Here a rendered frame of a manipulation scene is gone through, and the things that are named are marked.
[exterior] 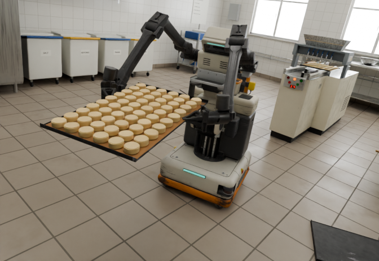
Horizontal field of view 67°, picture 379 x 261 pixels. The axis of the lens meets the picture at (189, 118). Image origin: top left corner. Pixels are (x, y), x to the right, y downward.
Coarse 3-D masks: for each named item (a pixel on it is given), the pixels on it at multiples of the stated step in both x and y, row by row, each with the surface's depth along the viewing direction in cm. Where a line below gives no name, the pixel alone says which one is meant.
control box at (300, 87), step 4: (292, 76) 343; (284, 80) 350; (288, 80) 346; (292, 80) 343; (296, 80) 340; (304, 80) 335; (284, 84) 350; (288, 84) 347; (292, 84) 344; (300, 84) 338; (304, 84) 337; (296, 88) 342; (300, 88) 339
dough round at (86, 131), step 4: (80, 128) 98; (84, 128) 98; (88, 128) 98; (92, 128) 98; (80, 132) 96; (84, 132) 95; (88, 132) 96; (92, 132) 97; (84, 136) 96; (88, 136) 96
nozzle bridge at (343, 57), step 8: (296, 48) 403; (304, 48) 404; (312, 48) 397; (320, 48) 383; (328, 48) 385; (296, 56) 415; (304, 56) 402; (312, 56) 395; (320, 56) 393; (328, 56) 387; (336, 56) 381; (344, 56) 368; (352, 56) 386; (296, 64) 425; (344, 64) 369; (344, 72) 380
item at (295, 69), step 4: (328, 64) 497; (284, 68) 346; (288, 68) 356; (292, 68) 361; (296, 68) 373; (300, 68) 386; (304, 68) 399; (308, 68) 413; (312, 68) 431; (284, 72) 348; (288, 72) 355; (292, 72) 366
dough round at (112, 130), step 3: (108, 126) 101; (111, 126) 101; (114, 126) 101; (105, 129) 99; (108, 129) 99; (111, 129) 99; (114, 129) 99; (117, 129) 100; (108, 132) 98; (111, 132) 98; (114, 132) 99; (117, 132) 100; (111, 135) 98; (114, 135) 99
